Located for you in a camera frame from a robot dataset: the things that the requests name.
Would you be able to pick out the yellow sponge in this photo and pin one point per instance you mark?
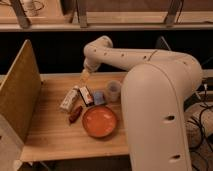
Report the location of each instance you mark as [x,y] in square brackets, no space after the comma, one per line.
[84,76]

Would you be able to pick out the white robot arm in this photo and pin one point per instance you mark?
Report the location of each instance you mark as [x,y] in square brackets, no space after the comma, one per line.
[152,98]

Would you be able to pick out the translucent plastic cup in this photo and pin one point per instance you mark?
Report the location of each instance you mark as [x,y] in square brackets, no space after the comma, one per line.
[113,90]

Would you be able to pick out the red white small box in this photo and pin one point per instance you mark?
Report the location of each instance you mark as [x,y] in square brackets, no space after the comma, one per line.
[86,95]

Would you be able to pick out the orange round plate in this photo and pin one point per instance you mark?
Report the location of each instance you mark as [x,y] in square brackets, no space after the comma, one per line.
[99,121]

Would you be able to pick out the white milk carton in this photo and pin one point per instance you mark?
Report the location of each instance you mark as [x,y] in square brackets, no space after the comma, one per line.
[70,99]

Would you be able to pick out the brown sausage toy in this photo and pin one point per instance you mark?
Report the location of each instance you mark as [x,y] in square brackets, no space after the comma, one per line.
[75,114]

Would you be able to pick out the left wooden divider panel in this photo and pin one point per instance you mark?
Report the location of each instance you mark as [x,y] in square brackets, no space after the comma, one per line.
[18,93]

